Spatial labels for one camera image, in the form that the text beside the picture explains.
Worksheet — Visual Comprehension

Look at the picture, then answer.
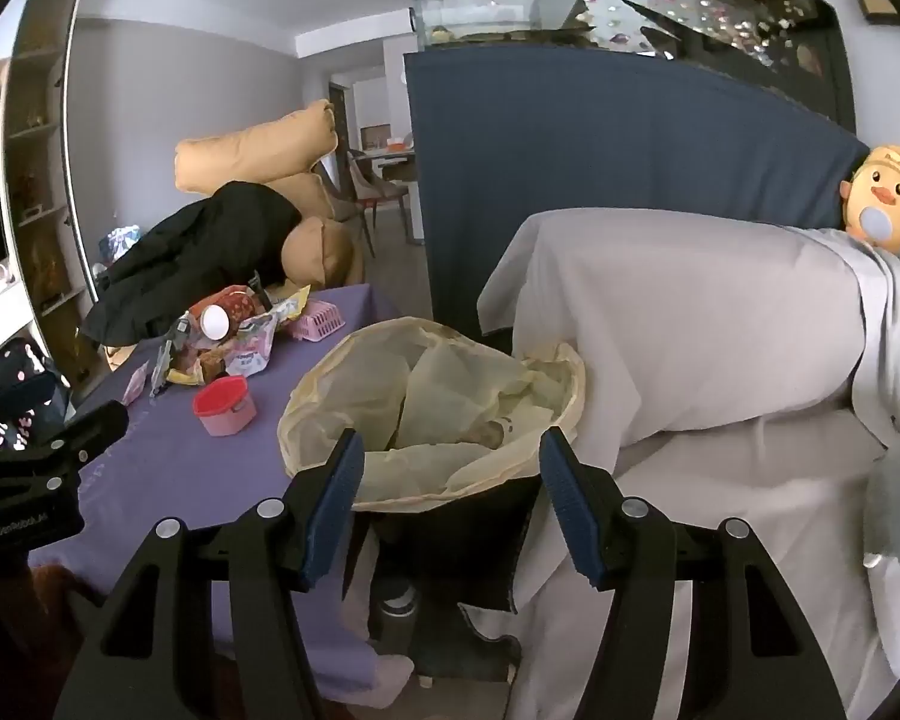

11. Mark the pink container with red lid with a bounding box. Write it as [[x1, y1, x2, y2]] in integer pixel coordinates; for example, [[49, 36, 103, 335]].
[[193, 375, 258, 437]]

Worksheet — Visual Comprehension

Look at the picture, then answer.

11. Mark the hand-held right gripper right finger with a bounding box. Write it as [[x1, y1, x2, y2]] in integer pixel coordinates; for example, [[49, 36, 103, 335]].
[[538, 426, 848, 720]]

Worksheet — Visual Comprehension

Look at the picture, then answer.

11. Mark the dining table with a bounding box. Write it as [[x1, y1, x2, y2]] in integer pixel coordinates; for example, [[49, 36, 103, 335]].
[[360, 142, 417, 167]]

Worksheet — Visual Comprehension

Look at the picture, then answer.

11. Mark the pale yellow snack wrapper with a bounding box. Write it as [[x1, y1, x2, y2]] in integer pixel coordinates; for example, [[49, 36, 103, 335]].
[[270, 286, 312, 323]]

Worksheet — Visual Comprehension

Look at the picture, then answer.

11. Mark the colourful patterned bag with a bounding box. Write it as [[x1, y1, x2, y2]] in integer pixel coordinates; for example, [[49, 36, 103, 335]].
[[97, 225, 143, 263]]

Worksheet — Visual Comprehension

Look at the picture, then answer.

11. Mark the clear printed plastic bag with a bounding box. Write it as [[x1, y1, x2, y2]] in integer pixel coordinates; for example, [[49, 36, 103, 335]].
[[225, 315, 278, 377]]

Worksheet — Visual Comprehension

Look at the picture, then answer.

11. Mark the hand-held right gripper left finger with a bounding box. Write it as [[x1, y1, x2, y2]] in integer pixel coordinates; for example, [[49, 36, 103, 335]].
[[51, 427, 366, 720]]

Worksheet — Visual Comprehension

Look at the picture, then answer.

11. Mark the black dotted bag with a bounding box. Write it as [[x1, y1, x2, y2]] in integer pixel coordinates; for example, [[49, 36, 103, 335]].
[[0, 337, 76, 436]]

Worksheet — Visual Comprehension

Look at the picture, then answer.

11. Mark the dining chair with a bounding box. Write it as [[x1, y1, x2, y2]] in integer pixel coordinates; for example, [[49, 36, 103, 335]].
[[345, 148, 413, 256]]

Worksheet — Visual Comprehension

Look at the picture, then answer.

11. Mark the purple tablecloth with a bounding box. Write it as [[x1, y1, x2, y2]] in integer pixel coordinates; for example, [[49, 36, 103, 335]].
[[26, 283, 421, 698]]

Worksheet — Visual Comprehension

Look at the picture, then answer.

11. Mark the glass display cabinet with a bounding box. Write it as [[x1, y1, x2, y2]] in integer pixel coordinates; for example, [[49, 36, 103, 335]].
[[409, 0, 856, 128]]

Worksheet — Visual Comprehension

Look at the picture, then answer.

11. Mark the red can white lid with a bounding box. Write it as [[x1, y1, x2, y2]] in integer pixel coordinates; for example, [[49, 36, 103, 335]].
[[187, 285, 263, 342]]

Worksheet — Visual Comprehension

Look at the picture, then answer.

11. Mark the pink plastic basket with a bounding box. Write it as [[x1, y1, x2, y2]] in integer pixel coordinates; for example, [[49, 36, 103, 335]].
[[281, 300, 346, 342]]

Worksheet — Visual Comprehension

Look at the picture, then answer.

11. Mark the white television console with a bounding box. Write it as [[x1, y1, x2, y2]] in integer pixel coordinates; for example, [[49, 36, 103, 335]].
[[0, 281, 42, 383]]

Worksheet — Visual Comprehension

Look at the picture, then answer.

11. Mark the dark blue cabinet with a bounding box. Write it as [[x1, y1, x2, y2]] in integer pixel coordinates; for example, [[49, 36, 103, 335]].
[[403, 45, 871, 338]]

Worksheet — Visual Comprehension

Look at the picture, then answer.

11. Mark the long orange cushion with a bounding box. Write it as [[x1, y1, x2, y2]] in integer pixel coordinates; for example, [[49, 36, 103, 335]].
[[174, 99, 340, 196]]

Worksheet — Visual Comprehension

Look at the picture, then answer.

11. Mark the brown snack packet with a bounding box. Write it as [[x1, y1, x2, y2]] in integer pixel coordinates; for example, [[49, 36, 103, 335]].
[[169, 349, 230, 388]]

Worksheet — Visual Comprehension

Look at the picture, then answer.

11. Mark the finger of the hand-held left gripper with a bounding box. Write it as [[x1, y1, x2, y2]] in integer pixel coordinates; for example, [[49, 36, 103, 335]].
[[0, 373, 72, 430], [0, 399, 130, 494]]

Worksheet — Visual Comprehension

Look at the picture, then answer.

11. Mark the black jacket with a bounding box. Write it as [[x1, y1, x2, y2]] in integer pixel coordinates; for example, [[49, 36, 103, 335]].
[[81, 180, 305, 350]]

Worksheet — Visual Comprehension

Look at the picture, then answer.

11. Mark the tall open shelf unit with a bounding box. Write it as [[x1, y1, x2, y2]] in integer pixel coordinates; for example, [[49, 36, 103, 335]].
[[0, 0, 113, 391]]

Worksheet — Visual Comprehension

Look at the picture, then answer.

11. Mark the yellow duck plush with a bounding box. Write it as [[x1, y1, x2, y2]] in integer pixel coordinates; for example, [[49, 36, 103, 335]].
[[840, 144, 900, 254]]

